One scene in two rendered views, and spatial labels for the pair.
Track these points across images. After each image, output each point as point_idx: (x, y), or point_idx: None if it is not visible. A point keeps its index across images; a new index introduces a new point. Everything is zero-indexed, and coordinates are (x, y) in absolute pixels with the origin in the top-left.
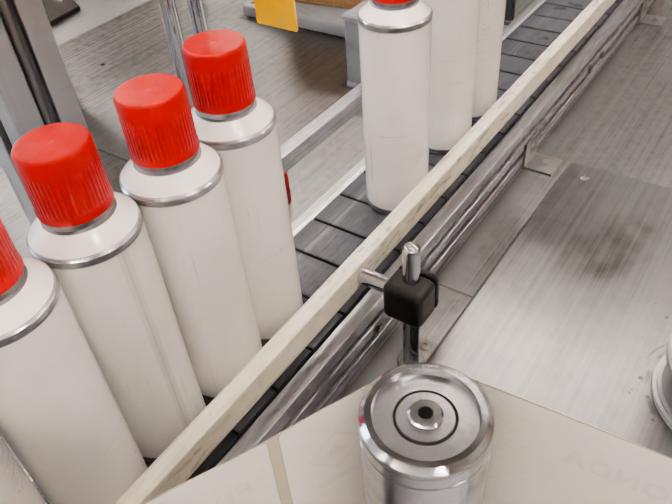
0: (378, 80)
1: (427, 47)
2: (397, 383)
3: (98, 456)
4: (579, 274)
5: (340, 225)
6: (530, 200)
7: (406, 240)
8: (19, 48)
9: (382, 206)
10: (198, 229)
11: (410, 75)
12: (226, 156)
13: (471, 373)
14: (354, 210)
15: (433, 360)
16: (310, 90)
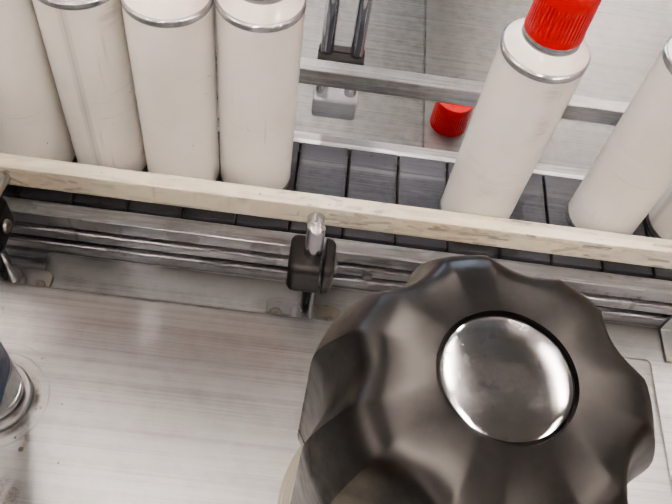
0: (483, 92)
1: (538, 105)
2: None
3: (2, 116)
4: None
5: (401, 180)
6: None
7: (413, 242)
8: None
9: (441, 202)
10: (142, 46)
11: (504, 113)
12: (220, 19)
13: (268, 353)
14: (430, 183)
15: (269, 318)
16: (644, 75)
